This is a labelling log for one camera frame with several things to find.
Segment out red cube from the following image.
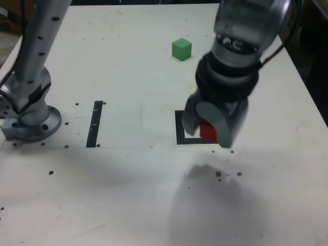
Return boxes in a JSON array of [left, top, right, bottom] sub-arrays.
[[199, 120, 218, 144]]

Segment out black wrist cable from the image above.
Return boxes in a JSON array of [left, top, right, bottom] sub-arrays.
[[257, 0, 305, 69]]

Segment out black tape strip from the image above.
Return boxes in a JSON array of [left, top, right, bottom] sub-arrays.
[[86, 100, 104, 148]]

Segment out black tape square outline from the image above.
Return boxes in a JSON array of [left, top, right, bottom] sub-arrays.
[[175, 110, 220, 145]]

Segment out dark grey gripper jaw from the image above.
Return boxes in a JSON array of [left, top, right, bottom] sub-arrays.
[[182, 93, 203, 136]]

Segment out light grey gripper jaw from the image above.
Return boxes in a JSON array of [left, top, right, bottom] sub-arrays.
[[196, 99, 249, 149]]

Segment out green cube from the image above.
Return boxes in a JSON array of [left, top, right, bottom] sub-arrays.
[[171, 37, 193, 62]]

